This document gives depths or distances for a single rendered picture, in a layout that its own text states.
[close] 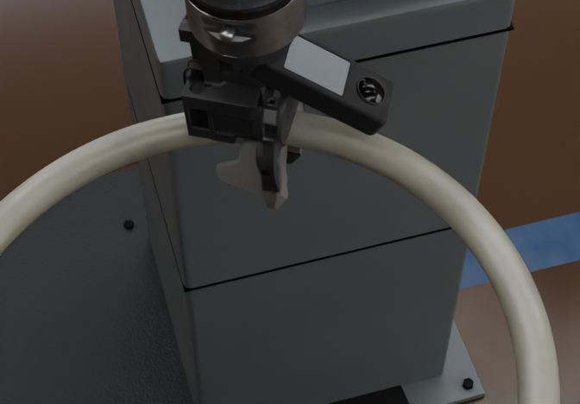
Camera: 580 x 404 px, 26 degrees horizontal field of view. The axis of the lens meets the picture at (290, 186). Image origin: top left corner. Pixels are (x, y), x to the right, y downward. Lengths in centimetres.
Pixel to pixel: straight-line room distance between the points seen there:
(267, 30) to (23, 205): 26
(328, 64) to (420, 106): 49
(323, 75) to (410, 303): 88
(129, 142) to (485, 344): 116
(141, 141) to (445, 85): 51
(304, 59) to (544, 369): 30
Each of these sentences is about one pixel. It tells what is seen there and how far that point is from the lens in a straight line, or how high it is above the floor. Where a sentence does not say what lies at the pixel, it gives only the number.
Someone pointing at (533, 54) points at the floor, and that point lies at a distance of 252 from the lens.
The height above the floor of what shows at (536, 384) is 100.
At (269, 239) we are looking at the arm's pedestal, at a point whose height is 50.
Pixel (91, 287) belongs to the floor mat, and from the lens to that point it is 215.
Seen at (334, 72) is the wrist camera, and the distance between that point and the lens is 99.
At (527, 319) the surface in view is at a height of 100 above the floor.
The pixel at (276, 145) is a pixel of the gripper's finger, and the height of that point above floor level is 101.
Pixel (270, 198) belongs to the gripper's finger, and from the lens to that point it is 107.
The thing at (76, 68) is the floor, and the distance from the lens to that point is 249.
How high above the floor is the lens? 179
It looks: 52 degrees down
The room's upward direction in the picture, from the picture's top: straight up
